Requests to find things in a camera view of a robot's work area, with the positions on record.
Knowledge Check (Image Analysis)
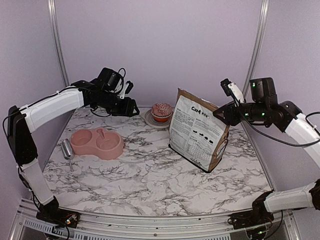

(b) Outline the pink double pet feeder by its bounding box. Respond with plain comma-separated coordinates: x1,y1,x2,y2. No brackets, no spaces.
69,127,124,160

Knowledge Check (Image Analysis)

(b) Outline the white tape roll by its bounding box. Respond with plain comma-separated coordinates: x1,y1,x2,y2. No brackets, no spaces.
141,109,173,129

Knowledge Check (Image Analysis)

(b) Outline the left aluminium frame post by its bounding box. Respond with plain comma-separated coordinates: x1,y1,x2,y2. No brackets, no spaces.
47,0,70,87

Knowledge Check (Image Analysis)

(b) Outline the right aluminium frame post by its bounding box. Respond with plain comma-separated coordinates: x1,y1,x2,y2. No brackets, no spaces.
247,0,271,83

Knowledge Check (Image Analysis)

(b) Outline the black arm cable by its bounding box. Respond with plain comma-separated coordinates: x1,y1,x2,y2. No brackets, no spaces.
89,67,127,118
239,111,320,148

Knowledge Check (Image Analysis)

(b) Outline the aluminium front frame rail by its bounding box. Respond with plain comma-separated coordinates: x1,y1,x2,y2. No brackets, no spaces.
8,198,301,240

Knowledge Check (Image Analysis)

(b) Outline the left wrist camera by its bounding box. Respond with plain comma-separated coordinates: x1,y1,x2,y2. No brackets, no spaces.
118,80,134,99

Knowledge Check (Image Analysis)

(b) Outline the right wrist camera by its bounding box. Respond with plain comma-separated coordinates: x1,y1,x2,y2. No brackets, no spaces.
220,78,246,106

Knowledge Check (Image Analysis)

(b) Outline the white brown pet food bag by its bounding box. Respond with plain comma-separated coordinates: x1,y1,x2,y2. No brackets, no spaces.
168,88,230,173

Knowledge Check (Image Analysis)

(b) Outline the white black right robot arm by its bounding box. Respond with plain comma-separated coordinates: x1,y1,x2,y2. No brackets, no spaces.
213,77,320,229

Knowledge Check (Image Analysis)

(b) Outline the red patterned ceramic bowl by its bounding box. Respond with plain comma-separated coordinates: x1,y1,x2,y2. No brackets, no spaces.
151,102,173,123

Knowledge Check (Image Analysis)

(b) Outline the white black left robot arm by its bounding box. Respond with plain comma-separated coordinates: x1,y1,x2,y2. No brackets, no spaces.
2,67,140,228

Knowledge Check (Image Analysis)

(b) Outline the aluminium frame post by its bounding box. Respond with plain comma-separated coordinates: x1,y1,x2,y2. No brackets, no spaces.
47,0,70,87
247,0,271,83

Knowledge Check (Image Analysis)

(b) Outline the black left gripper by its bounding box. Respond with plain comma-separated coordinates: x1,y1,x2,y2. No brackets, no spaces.
93,89,140,116

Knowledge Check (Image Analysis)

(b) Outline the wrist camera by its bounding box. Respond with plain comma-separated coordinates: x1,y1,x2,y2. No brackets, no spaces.
118,80,134,99
220,78,246,106

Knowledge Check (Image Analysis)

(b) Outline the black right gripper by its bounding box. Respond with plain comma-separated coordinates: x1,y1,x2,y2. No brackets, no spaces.
213,100,268,126

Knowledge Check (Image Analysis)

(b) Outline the silver metal scoop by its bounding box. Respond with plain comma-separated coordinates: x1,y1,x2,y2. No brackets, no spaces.
61,138,74,172

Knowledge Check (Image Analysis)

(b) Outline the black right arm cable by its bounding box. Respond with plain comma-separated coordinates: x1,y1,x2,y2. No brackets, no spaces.
239,111,320,148

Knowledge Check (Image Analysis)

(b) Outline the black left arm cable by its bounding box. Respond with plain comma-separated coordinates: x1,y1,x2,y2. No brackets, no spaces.
89,67,127,118

